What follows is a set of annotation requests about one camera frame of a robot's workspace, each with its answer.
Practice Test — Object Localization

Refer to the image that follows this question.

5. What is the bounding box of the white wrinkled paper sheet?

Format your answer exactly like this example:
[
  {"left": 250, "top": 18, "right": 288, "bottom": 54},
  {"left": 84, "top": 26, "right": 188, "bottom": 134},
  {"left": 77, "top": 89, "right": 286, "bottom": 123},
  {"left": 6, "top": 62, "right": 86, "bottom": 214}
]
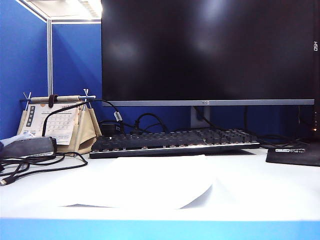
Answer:
[{"left": 58, "top": 154, "right": 217, "bottom": 210}]

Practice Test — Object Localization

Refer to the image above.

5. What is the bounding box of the black mechanical keyboard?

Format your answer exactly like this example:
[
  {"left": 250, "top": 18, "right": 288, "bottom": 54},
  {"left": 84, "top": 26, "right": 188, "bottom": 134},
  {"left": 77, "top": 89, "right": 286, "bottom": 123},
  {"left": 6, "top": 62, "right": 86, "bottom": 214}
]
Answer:
[{"left": 89, "top": 128, "right": 262, "bottom": 160}]

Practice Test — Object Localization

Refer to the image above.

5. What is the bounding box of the small black adapter block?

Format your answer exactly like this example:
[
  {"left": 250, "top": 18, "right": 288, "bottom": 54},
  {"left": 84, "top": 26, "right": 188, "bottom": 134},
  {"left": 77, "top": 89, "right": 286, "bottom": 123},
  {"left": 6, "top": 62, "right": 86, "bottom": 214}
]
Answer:
[{"left": 99, "top": 120, "right": 119, "bottom": 138}]

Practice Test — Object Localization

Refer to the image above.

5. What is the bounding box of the beige desk calendar stand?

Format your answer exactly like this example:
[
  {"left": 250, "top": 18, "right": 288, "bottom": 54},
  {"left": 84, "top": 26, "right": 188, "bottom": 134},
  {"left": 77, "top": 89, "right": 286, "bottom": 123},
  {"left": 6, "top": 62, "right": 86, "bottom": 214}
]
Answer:
[{"left": 16, "top": 88, "right": 103, "bottom": 157}]

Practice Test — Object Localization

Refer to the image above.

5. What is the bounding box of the large black computer monitor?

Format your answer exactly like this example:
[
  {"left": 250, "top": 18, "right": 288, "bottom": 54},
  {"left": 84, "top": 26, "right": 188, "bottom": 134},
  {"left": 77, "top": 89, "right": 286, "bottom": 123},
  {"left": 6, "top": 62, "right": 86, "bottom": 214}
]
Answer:
[{"left": 101, "top": 0, "right": 315, "bottom": 130}]

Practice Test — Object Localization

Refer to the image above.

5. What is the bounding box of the white calendar card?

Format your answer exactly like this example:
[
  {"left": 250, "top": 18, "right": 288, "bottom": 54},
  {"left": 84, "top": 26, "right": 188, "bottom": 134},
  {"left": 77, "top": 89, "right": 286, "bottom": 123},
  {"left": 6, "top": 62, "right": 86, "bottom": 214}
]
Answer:
[{"left": 21, "top": 103, "right": 77, "bottom": 146}]

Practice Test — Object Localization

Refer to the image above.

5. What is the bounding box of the grey fabric pouch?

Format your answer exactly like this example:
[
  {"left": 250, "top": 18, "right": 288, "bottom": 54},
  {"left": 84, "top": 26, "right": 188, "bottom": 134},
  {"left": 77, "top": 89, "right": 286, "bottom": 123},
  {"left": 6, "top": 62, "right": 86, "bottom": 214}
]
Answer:
[{"left": 0, "top": 136, "right": 58, "bottom": 159}]

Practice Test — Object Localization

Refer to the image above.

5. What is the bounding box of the black HSD monitor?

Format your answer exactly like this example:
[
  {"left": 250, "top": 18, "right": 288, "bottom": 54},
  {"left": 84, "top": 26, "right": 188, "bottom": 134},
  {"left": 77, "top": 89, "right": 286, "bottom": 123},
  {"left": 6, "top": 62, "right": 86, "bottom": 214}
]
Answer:
[{"left": 265, "top": 0, "right": 320, "bottom": 167}]

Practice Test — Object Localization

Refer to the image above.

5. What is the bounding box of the looped black cable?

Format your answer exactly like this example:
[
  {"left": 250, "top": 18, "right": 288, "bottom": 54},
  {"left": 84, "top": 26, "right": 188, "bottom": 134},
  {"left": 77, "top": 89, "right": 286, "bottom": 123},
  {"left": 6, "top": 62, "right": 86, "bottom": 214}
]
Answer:
[{"left": 129, "top": 112, "right": 169, "bottom": 134}]

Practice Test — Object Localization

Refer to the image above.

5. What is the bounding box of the black cable with white tag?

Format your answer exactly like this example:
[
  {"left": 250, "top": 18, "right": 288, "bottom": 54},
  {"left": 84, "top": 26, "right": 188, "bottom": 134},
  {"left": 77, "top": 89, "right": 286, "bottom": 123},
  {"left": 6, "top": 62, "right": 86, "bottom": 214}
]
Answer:
[{"left": 41, "top": 99, "right": 125, "bottom": 138}]

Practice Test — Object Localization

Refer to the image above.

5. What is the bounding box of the brown strap loop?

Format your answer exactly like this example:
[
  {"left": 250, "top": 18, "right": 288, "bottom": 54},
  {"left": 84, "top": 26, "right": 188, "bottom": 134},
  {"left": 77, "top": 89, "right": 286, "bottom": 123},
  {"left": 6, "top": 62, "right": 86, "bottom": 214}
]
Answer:
[{"left": 48, "top": 94, "right": 59, "bottom": 109}]

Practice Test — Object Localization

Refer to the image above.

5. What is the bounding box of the black monitor cable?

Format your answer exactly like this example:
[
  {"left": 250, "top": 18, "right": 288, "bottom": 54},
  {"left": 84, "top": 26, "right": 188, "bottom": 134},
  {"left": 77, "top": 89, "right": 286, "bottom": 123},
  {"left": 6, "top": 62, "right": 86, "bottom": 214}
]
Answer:
[{"left": 243, "top": 105, "right": 310, "bottom": 149}]

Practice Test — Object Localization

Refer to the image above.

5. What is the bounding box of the black USB cable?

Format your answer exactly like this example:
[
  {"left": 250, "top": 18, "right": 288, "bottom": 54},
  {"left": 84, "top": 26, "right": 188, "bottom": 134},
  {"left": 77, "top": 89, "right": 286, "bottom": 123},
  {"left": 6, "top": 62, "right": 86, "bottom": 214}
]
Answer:
[{"left": 0, "top": 151, "right": 89, "bottom": 187}]

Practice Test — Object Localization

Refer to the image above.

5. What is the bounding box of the aluminium partition frame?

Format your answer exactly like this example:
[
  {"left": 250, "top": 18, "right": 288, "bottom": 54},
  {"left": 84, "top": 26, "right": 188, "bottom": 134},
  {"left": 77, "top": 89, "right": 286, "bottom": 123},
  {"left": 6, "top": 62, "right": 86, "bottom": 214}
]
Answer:
[{"left": 17, "top": 0, "right": 102, "bottom": 97}]

